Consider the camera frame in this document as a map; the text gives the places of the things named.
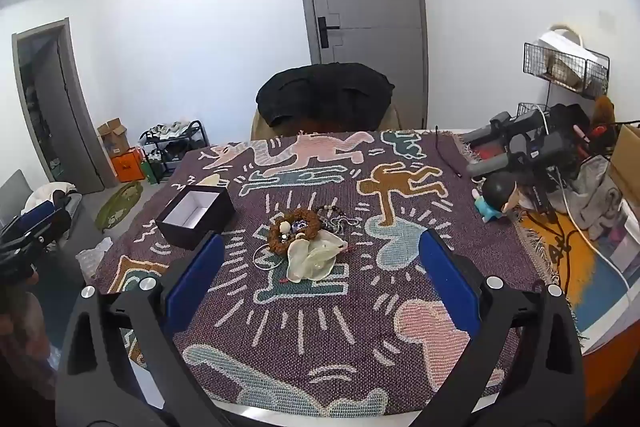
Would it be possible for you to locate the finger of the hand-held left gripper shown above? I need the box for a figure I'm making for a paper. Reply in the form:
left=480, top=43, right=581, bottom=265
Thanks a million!
left=0, top=249, right=41, bottom=284
left=0, top=201, right=72, bottom=253

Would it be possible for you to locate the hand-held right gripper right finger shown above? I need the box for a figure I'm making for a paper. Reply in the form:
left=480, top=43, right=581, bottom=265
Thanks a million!
left=417, top=229, right=586, bottom=427

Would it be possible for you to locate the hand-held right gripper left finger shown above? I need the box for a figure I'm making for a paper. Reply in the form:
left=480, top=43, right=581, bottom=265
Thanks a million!
left=54, top=232, right=236, bottom=427

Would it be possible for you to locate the black jewelry box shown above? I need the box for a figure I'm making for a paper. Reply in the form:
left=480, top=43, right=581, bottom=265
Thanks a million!
left=155, top=185, right=236, bottom=251

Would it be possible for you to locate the silver bangle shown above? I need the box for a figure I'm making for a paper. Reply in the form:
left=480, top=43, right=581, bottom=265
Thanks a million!
left=252, top=244, right=289, bottom=271

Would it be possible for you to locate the brown seed bead bracelet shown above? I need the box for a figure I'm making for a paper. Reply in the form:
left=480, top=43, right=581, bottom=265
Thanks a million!
left=267, top=207, right=322, bottom=254

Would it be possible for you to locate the multicolour bead bracelet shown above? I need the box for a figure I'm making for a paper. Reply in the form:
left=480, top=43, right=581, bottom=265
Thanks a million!
left=314, top=205, right=347, bottom=228

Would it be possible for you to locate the person's left forearm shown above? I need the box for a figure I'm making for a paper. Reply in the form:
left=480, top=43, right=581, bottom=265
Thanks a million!
left=0, top=283, right=58, bottom=400

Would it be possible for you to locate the white cloth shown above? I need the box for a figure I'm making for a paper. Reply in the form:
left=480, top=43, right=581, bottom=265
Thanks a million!
left=22, top=182, right=76, bottom=212

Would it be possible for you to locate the clear plastic bag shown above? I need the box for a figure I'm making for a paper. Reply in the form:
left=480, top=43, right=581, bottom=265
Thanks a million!
left=75, top=237, right=115, bottom=280

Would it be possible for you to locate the grey side door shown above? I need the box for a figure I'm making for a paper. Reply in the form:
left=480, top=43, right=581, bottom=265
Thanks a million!
left=11, top=19, right=106, bottom=195

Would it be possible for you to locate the orange box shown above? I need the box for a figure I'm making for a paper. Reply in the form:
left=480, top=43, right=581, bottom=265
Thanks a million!
left=111, top=148, right=147, bottom=182

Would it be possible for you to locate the black-haired toy figurine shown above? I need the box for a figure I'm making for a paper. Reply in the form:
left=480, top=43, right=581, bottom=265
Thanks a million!
left=471, top=172, right=526, bottom=223

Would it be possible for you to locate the brown cardboard box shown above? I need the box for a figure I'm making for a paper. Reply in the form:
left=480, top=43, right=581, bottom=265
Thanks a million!
left=96, top=118, right=131, bottom=158

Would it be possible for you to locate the black shoe rack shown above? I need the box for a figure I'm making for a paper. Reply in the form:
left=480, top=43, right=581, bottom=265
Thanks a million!
left=139, top=120, right=211, bottom=185

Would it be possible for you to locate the purple printed blanket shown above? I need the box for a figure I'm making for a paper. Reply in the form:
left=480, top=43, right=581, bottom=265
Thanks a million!
left=97, top=129, right=583, bottom=415

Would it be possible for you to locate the orange table mat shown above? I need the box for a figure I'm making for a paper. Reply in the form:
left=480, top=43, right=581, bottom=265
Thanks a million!
left=515, top=207, right=640, bottom=353

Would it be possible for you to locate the grey cloth bag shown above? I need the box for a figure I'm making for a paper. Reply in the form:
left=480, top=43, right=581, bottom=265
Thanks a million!
left=575, top=154, right=623, bottom=228

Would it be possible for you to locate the large cardboard box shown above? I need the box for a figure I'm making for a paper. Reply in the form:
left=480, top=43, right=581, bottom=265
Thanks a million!
left=607, top=124, right=640, bottom=212

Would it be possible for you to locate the brown plush toy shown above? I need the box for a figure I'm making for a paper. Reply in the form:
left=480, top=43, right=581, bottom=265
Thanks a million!
left=592, top=94, right=617, bottom=125

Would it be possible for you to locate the white paper bag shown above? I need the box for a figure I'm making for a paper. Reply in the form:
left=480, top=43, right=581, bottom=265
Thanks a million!
left=537, top=26, right=603, bottom=62

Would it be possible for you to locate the black cable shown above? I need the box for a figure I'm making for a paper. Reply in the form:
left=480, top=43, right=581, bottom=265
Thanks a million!
left=530, top=207, right=591, bottom=288

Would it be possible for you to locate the thin black cord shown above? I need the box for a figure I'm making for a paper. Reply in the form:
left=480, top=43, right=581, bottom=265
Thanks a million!
left=434, top=125, right=463, bottom=178

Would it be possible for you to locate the white cable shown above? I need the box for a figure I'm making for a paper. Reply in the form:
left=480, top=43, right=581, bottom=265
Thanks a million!
left=547, top=167, right=631, bottom=288

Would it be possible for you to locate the black grey camera rig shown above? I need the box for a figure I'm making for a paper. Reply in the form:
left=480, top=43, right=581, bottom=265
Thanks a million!
left=460, top=111, right=551, bottom=148
left=466, top=132, right=583, bottom=212

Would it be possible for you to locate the black wire basket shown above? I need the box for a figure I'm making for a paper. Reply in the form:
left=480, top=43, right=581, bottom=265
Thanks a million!
left=522, top=42, right=610, bottom=100

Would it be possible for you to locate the black door handle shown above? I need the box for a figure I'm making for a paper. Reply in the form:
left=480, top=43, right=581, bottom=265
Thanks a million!
left=317, top=16, right=342, bottom=48

